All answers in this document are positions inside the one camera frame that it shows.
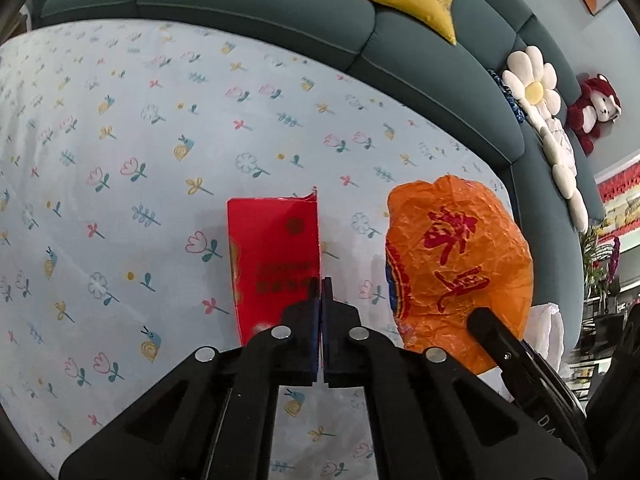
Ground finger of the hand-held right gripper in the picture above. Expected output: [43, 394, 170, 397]
[466, 307, 597, 472]

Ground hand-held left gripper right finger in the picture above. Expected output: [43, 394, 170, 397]
[322, 277, 589, 480]

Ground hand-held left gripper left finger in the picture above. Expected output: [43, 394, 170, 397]
[59, 277, 321, 480]

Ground red carton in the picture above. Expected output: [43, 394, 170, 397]
[226, 186, 321, 349]

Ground orange plastic bag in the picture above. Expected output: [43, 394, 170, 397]
[384, 174, 534, 377]

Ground potted plant purple flowers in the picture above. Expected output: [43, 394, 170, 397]
[580, 229, 624, 311]

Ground plain white flower cushion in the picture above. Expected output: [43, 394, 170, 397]
[541, 117, 592, 234]

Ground printed floral blanket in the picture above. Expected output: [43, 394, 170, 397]
[0, 17, 517, 480]

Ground dark red plush toy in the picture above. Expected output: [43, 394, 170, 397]
[566, 73, 624, 156]

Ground white flower cushion yellow centre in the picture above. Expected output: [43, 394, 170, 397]
[501, 45, 562, 134]

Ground teal sofa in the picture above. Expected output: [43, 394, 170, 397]
[40, 0, 607, 332]

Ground red floral wall poster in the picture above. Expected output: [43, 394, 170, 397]
[594, 157, 640, 237]

